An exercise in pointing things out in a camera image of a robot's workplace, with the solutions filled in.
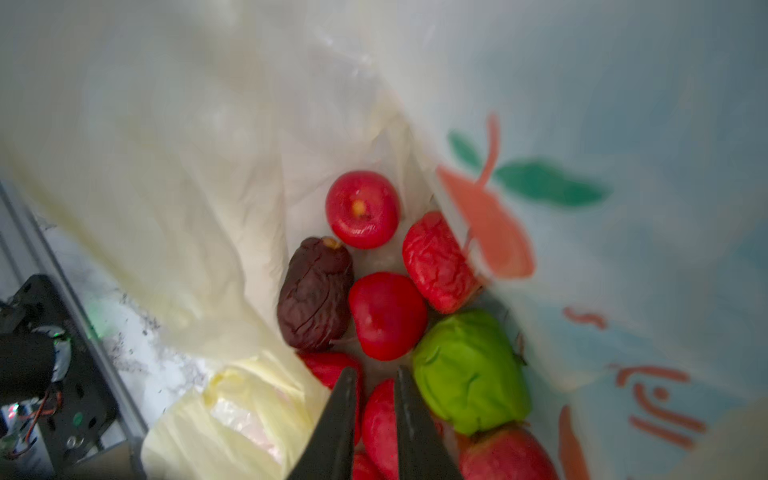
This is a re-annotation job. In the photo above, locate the green apple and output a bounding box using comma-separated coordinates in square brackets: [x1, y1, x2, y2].
[412, 309, 532, 436]

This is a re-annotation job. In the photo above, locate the wrinkled red fruit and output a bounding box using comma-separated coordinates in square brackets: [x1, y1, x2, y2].
[402, 211, 481, 314]

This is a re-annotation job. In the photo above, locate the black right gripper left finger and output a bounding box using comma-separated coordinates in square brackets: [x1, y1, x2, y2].
[287, 368, 358, 480]

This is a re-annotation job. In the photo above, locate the red apple under fingers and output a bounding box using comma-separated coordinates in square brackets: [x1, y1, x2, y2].
[362, 379, 399, 479]

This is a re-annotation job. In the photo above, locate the right black knob on rail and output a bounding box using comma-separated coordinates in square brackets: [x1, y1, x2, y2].
[1, 325, 73, 406]

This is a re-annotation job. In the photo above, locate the red apple with stem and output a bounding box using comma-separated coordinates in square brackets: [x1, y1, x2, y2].
[325, 170, 400, 250]

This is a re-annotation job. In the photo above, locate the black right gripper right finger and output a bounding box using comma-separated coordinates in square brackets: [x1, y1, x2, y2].
[394, 367, 463, 480]

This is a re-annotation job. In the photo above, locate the translucent yellowish plastic bag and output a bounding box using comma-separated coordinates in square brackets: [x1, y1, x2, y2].
[1, 1, 767, 479]

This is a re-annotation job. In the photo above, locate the red apple bottom right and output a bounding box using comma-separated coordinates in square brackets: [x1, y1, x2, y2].
[457, 424, 559, 480]

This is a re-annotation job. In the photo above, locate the aluminium front rail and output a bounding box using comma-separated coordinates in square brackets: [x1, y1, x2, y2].
[1, 181, 147, 479]

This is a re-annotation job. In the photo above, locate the dark purple wrinkled fruit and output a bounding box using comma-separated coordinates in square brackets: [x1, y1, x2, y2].
[277, 237, 354, 351]

